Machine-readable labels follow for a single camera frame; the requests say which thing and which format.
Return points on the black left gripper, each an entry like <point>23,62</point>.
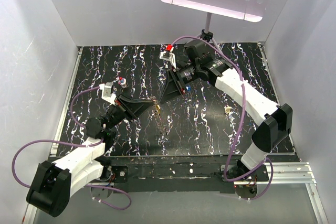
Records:
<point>132,107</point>

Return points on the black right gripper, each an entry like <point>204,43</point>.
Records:
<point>173,88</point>

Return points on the yellow tagged key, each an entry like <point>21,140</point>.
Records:
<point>158,109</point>

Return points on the silver keyring holder with keys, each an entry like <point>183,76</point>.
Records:
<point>159,122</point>

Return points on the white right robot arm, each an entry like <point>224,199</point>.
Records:
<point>207,62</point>

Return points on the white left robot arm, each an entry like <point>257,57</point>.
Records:
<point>54,183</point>

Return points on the beige plastic peg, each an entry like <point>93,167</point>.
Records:
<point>228,109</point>

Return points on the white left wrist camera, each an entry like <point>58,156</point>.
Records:
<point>107,92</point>

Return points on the black base frame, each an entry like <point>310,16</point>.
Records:
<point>169,173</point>

